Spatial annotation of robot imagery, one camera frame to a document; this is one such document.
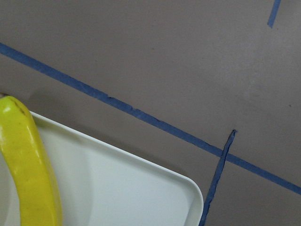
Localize yellow banana basket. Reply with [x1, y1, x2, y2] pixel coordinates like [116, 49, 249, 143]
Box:
[0, 95, 63, 226]

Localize white bear plate tray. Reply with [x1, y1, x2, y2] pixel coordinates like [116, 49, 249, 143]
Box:
[0, 110, 205, 226]

